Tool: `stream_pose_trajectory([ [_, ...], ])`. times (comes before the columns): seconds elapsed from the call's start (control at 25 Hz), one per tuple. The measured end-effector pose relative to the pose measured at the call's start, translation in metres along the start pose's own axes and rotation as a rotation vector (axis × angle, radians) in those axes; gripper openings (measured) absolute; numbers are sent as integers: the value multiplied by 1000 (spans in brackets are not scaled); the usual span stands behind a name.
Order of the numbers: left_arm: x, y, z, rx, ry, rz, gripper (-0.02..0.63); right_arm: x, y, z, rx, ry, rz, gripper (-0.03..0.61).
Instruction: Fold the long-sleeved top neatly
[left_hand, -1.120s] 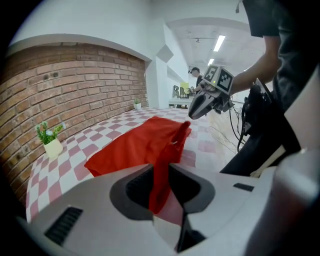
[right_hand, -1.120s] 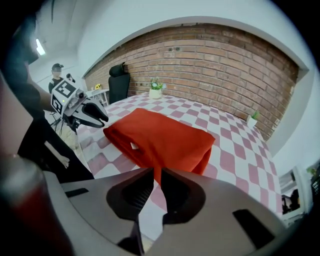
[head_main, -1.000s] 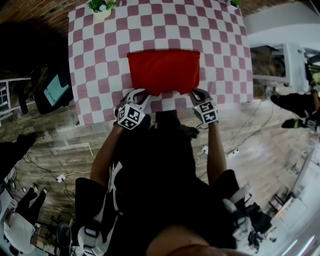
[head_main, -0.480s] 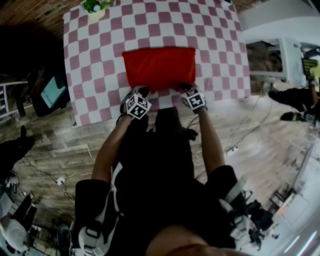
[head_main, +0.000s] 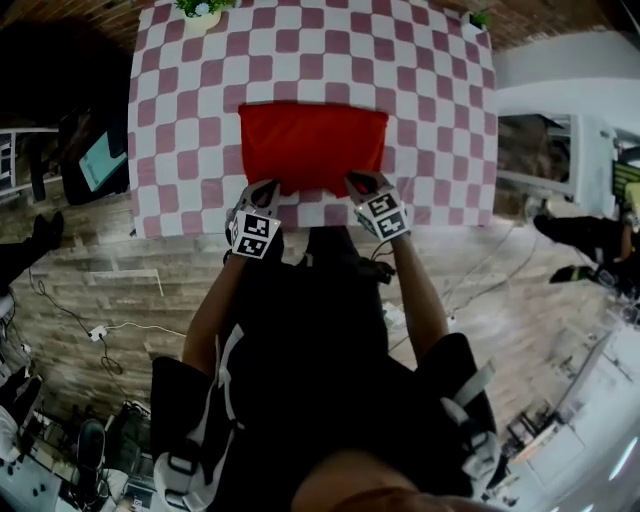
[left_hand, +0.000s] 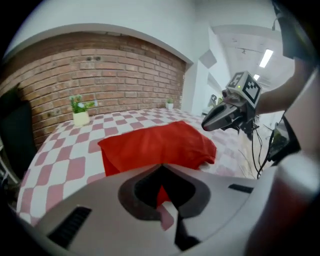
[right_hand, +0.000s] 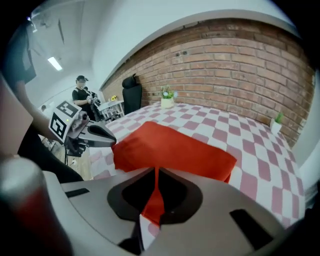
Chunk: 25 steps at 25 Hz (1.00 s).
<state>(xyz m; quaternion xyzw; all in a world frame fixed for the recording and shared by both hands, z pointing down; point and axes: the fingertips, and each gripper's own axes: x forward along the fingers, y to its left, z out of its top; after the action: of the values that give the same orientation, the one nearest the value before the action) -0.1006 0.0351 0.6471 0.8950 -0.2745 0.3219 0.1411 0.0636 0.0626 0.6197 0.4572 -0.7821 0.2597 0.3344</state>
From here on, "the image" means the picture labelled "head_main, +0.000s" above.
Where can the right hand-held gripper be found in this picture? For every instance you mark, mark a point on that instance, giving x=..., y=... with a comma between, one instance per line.
x=385, y=215

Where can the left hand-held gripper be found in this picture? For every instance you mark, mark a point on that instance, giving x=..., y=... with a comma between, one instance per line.
x=255, y=232

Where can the red sweatshirt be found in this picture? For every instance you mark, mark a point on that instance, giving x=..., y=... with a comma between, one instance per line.
x=315, y=145

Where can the person's right forearm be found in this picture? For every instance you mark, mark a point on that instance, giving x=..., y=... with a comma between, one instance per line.
x=420, y=300

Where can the person's left forearm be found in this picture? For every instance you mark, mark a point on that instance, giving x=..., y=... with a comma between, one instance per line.
x=215, y=310

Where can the white office desk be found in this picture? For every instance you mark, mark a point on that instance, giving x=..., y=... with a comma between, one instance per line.
x=585, y=150

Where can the pink white checkered tablecloth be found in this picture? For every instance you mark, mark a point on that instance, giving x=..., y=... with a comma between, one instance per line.
x=425, y=125

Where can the teal flat box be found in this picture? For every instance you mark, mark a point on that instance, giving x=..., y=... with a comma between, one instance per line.
x=102, y=160

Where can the person's black clothing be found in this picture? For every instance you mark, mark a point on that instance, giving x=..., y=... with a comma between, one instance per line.
x=320, y=375

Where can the cream pot blue flowers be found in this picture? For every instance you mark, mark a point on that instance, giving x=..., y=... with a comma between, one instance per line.
x=202, y=15

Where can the black office chair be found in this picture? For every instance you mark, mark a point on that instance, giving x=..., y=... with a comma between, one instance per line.
x=70, y=180

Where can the white pot green plant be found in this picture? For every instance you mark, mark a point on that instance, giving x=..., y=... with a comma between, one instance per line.
x=475, y=25

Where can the white power strip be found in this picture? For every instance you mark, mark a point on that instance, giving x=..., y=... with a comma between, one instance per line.
x=97, y=332

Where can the white side desk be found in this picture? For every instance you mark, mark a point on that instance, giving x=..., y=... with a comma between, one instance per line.
x=15, y=160

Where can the white workbench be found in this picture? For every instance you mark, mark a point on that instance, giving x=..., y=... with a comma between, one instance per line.
x=30, y=480

